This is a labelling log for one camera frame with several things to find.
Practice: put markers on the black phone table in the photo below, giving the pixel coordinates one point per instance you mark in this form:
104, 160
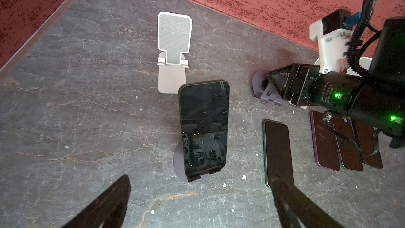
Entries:
204, 114

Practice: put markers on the purple edged dark phone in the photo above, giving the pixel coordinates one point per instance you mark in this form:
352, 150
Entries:
324, 143

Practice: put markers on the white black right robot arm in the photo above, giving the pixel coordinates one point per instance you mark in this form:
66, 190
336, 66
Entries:
388, 63

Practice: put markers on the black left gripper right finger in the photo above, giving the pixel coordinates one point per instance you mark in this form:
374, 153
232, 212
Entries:
296, 210

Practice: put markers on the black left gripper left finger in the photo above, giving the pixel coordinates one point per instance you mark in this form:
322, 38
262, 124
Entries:
108, 210

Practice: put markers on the black phone with sticker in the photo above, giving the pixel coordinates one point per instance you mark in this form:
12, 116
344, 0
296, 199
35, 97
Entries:
349, 158

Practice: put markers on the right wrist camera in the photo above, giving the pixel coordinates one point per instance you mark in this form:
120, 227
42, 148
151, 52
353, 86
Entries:
331, 36

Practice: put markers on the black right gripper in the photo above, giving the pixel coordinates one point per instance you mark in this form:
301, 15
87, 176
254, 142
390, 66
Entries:
382, 105

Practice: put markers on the grey purple folding stand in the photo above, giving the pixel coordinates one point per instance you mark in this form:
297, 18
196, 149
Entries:
265, 92

